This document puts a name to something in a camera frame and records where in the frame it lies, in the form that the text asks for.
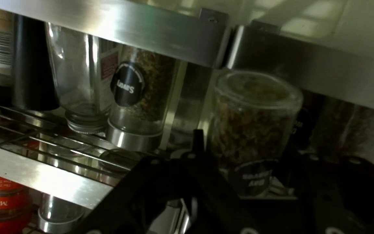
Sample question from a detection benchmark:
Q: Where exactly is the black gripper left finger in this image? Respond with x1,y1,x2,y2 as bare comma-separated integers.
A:
73,129,251,234

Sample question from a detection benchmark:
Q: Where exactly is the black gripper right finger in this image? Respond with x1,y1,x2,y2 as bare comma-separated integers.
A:
279,151,374,234

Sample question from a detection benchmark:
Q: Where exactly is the glass spice bottle black label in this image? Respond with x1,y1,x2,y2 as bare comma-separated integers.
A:
205,68,305,202

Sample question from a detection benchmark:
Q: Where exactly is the spice jar round black label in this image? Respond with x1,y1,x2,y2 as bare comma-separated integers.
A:
105,43,183,154

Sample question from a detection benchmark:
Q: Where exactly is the red spice jar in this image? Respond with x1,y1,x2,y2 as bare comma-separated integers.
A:
0,171,35,234

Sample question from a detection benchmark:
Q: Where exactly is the black tall spice bottle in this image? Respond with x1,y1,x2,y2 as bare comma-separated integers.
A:
12,15,61,114

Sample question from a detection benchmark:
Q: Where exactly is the steel cap glass jar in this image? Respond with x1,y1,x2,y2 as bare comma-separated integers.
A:
36,194,87,234

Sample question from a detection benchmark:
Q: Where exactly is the empty clear glass jar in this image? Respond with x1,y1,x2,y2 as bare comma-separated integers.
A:
44,23,116,136

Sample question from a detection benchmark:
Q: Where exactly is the steel wall spice rack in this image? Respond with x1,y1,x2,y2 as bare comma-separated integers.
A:
0,0,374,234

